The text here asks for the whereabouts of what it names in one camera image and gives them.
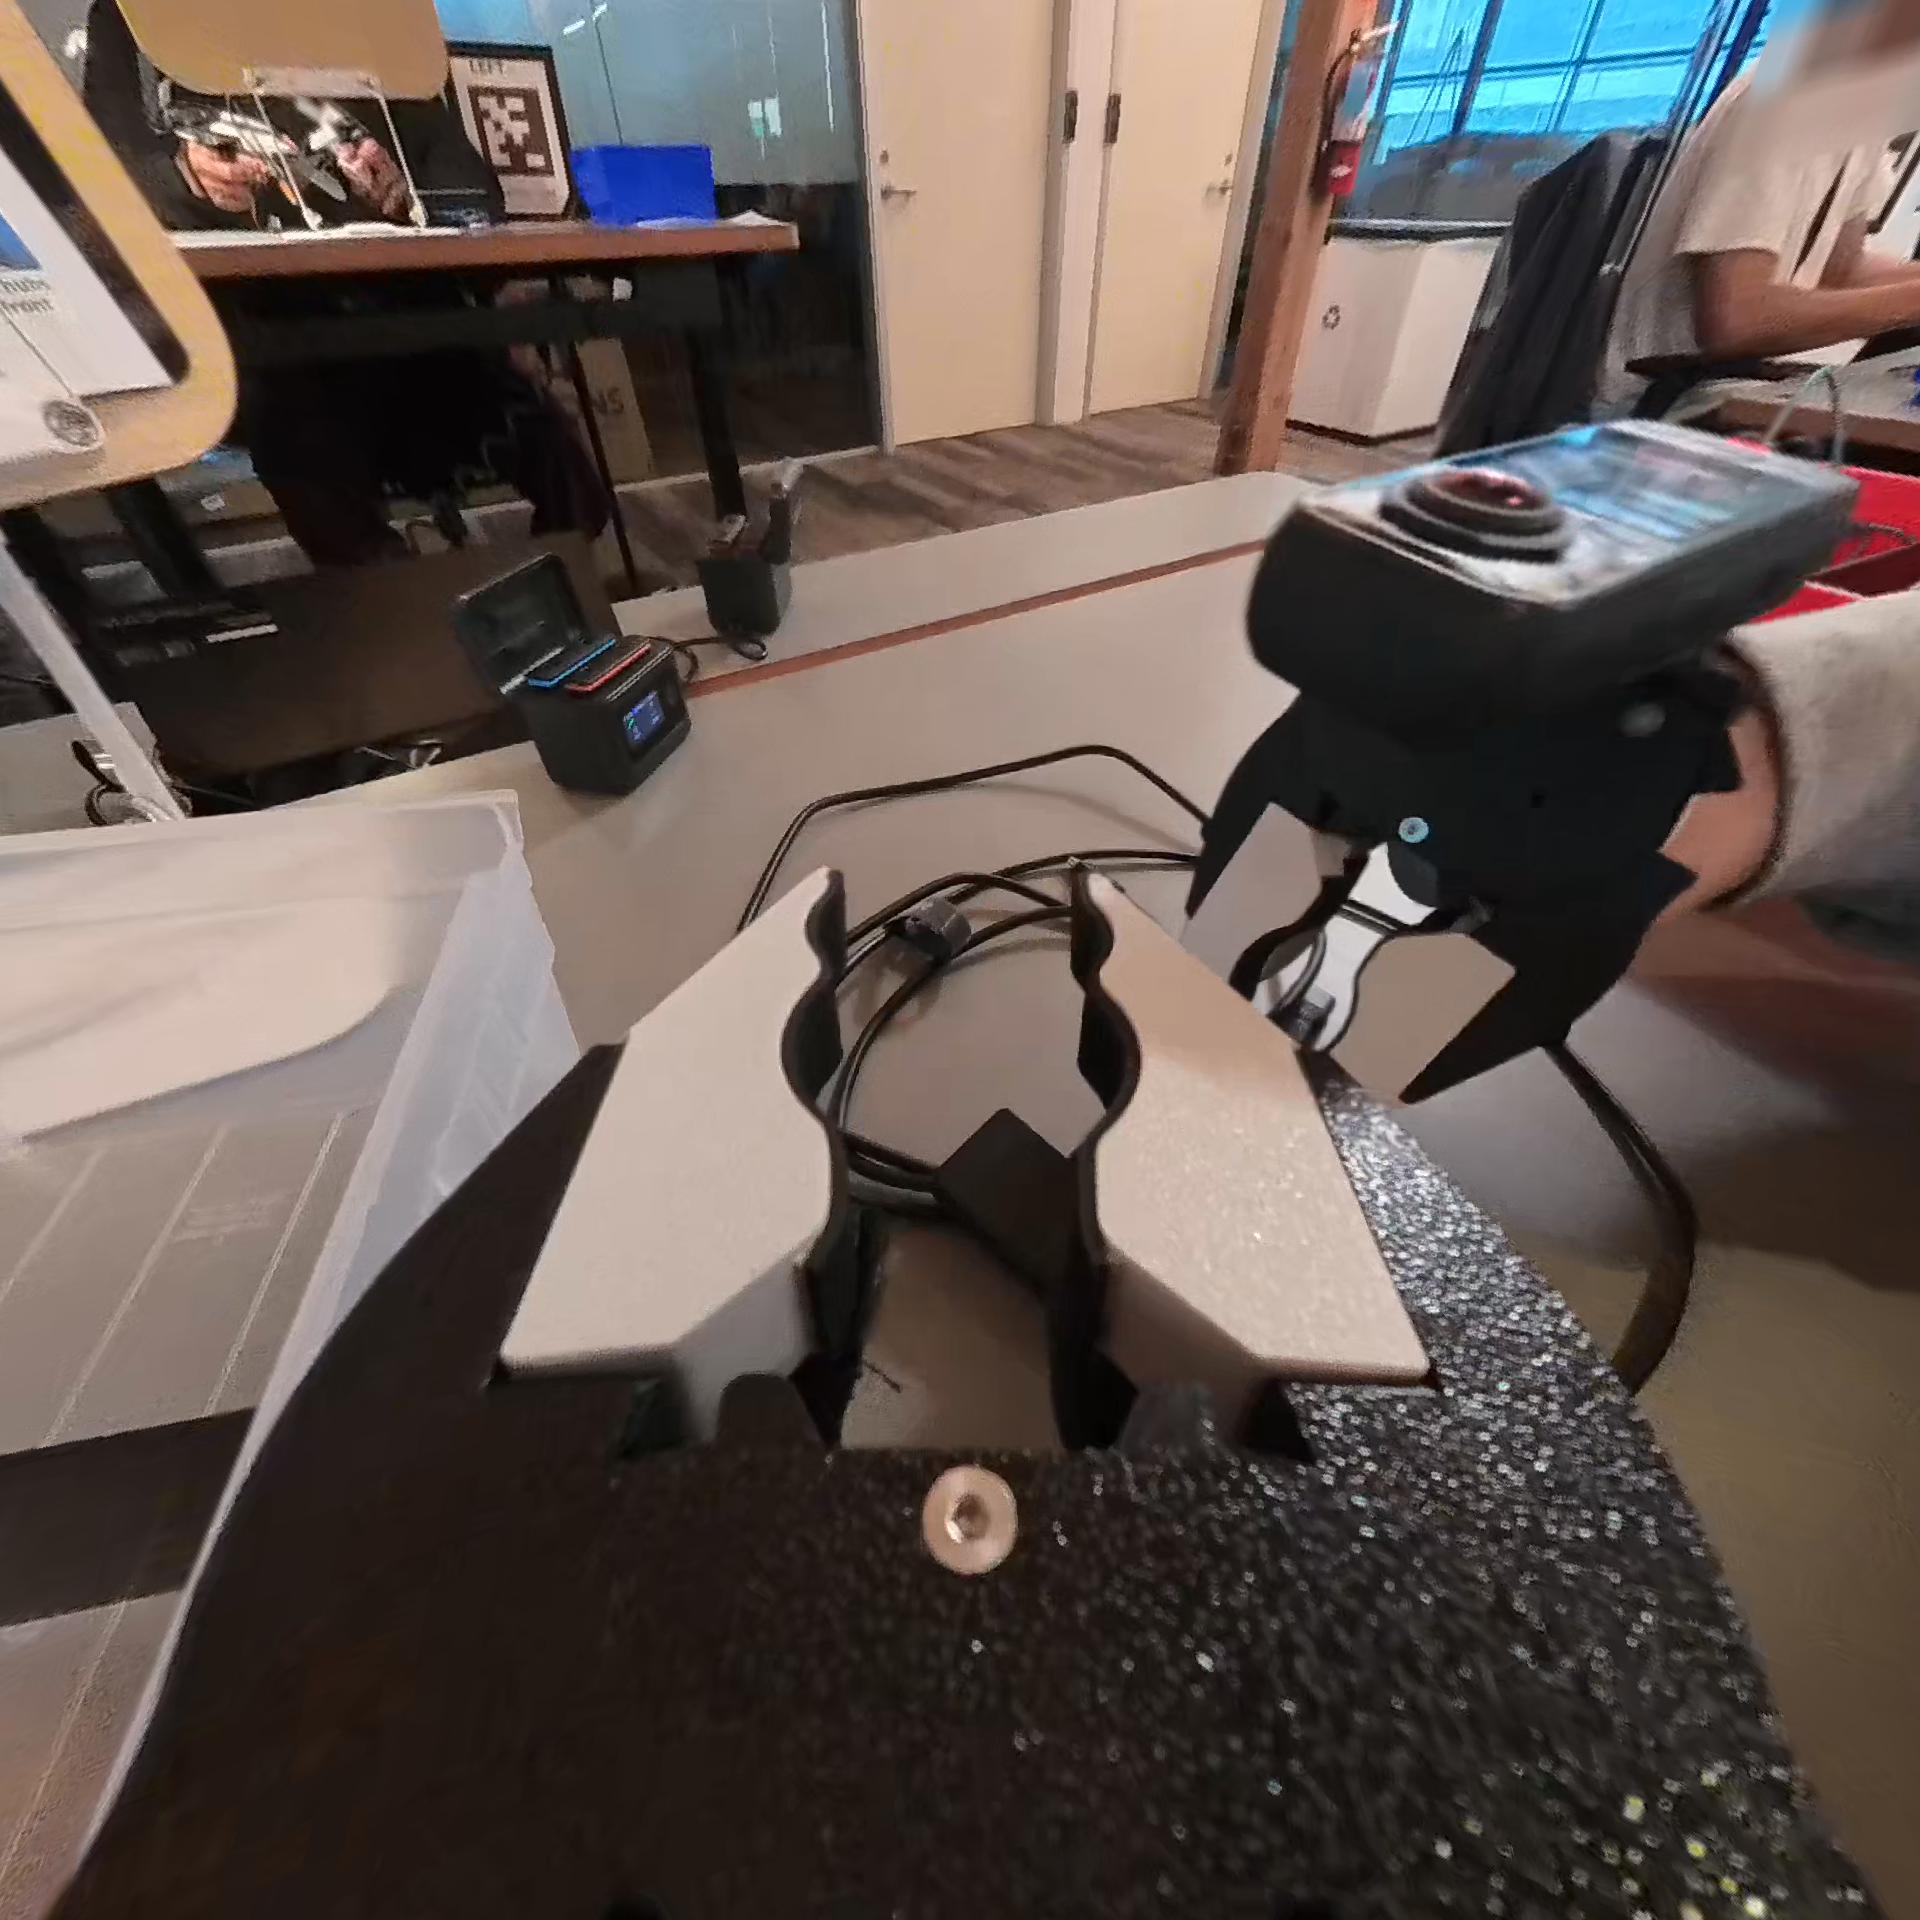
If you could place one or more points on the black jacket on chair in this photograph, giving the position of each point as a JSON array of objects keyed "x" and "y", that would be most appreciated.
[{"x": 1546, "y": 301}]

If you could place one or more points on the white desk stand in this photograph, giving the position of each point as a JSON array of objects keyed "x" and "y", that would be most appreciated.
[{"x": 91, "y": 705}]

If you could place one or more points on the wooden post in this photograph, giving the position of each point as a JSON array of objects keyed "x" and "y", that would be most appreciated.
[{"x": 1281, "y": 226}]

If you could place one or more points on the wooden desk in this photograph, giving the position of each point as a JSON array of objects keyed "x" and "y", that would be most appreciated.
[{"x": 451, "y": 249}]

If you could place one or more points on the slim black usb hub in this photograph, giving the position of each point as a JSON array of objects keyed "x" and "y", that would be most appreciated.
[{"x": 1021, "y": 1202}]

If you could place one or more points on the white door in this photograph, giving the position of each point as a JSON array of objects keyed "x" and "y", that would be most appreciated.
[
  {"x": 962, "y": 226},
  {"x": 1169, "y": 226}
]

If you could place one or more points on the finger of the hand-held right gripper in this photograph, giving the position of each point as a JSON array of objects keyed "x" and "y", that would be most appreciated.
[
  {"x": 1276, "y": 877},
  {"x": 1425, "y": 1005}
]

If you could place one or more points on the wooden instruction board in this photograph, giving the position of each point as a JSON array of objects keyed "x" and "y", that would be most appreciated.
[{"x": 61, "y": 329}]

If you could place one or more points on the clear plastic bin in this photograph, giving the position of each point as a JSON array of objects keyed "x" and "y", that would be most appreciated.
[{"x": 226, "y": 976}]

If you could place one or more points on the black power adapter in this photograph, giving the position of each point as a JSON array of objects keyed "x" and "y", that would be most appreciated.
[{"x": 743, "y": 586}]

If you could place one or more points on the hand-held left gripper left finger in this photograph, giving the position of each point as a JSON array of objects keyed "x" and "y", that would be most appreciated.
[{"x": 676, "y": 1202}]

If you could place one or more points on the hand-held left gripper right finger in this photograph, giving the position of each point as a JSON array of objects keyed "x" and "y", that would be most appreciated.
[{"x": 1246, "y": 1202}]

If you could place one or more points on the person's right forearm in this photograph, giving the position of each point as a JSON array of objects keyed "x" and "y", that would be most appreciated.
[{"x": 1845, "y": 721}]

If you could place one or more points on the red fire extinguisher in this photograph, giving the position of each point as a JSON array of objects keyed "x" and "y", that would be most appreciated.
[{"x": 1347, "y": 149}]

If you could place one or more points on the white recycling bin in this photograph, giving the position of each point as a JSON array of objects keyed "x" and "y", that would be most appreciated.
[{"x": 1396, "y": 346}]

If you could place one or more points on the black power bank with display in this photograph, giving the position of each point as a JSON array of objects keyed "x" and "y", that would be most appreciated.
[{"x": 602, "y": 721}]

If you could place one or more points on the black and white tag poster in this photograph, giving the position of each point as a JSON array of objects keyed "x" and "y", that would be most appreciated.
[{"x": 509, "y": 130}]

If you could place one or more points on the blue plastic bin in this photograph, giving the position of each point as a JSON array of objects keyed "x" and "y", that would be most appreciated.
[{"x": 645, "y": 185}]

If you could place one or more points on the red plastic bin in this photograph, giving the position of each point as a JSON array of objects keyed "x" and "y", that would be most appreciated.
[{"x": 1891, "y": 503}]

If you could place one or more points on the brown cardboard box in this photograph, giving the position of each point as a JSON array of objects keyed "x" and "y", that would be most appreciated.
[{"x": 618, "y": 422}]

